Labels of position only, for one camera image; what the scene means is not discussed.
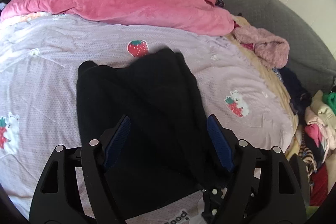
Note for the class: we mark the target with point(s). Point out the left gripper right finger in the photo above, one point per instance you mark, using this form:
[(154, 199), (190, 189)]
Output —
[(257, 181)]

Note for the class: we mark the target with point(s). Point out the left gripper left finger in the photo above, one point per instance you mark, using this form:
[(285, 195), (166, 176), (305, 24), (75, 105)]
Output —
[(73, 187)]

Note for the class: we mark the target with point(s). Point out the black orange sweatshirt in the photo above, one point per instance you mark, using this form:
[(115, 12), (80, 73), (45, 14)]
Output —
[(168, 153)]

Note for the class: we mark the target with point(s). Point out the colourful clothes pile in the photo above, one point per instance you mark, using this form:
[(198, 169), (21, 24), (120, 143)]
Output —
[(312, 148)]

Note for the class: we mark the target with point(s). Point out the dark navy garment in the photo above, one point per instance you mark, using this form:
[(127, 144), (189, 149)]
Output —
[(294, 90)]

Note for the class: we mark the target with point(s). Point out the lilac patterned bed sheet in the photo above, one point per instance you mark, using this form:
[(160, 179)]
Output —
[(39, 62)]

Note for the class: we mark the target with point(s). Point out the grey quilted headboard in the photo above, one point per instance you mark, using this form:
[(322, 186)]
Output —
[(309, 57)]

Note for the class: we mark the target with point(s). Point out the fluffy pink garment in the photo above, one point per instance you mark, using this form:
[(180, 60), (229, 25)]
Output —
[(272, 50)]

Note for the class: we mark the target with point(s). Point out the beige blanket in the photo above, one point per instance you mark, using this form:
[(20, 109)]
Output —
[(272, 81)]

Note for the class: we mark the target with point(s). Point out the pink velvet duvet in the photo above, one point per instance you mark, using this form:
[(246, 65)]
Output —
[(202, 17)]

